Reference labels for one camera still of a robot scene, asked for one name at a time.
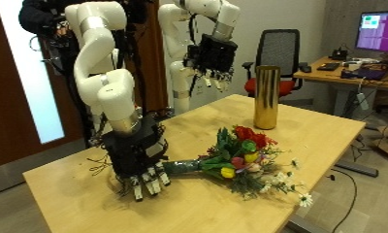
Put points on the colourful flower bouquet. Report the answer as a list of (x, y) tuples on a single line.
[(242, 158)]

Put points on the gold cylindrical vase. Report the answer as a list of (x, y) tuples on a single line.
[(267, 97)]

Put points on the black office chair red seat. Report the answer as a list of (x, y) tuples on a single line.
[(278, 48)]

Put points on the black keyboard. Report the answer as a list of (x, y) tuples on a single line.
[(328, 66)]

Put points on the wooden office desk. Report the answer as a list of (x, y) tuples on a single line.
[(327, 76)]

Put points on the brown door with glass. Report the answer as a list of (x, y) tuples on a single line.
[(13, 97)]

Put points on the white power strip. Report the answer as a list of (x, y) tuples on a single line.
[(363, 101)]

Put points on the dark laptop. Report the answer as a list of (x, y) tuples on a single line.
[(375, 72)]

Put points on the computer monitor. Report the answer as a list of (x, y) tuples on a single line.
[(381, 30)]

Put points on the person in dark clothes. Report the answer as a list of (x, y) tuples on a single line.
[(39, 16)]

